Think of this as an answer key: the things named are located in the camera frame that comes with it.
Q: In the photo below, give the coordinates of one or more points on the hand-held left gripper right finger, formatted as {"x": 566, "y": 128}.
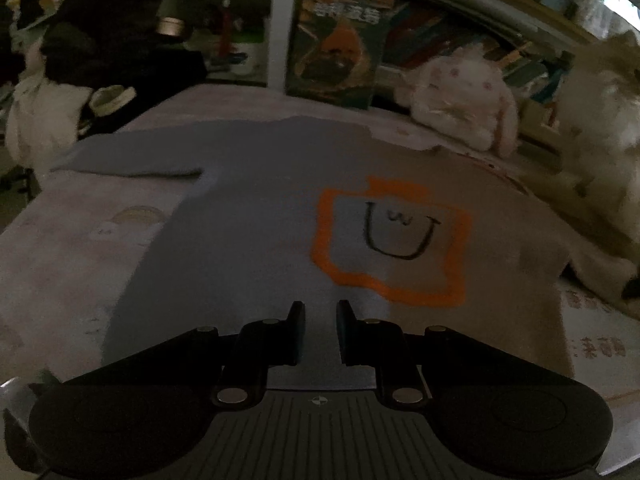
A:
{"x": 343, "y": 334}

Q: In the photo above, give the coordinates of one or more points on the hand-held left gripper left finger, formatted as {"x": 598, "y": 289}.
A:
{"x": 298, "y": 334}

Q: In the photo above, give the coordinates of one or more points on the grey sweater with orange print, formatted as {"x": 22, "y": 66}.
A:
{"x": 260, "y": 240}

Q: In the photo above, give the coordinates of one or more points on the white plush rabbit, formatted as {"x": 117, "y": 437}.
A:
{"x": 455, "y": 95}

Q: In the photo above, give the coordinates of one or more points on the white cup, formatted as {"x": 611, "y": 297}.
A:
{"x": 247, "y": 57}

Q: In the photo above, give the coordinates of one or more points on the large illustrated book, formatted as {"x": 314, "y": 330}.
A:
{"x": 340, "y": 45}

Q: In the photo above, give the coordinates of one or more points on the roll of tape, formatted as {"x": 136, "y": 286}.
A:
{"x": 112, "y": 100}

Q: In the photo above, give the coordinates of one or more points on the white bookshelf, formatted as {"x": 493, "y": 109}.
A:
{"x": 282, "y": 25}

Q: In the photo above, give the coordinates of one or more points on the red bottle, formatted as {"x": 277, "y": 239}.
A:
{"x": 225, "y": 30}

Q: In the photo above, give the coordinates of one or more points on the row of books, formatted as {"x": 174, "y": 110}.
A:
{"x": 515, "y": 60}

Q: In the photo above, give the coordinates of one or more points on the cream fluffy plush toy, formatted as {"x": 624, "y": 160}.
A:
{"x": 600, "y": 125}

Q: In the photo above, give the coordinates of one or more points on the small metallic jar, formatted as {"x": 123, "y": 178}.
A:
{"x": 174, "y": 26}

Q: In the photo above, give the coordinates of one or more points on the white fluffy cloth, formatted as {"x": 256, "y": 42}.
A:
{"x": 40, "y": 115}

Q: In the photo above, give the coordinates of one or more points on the pile of black clothing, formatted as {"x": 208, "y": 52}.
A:
{"x": 120, "y": 40}

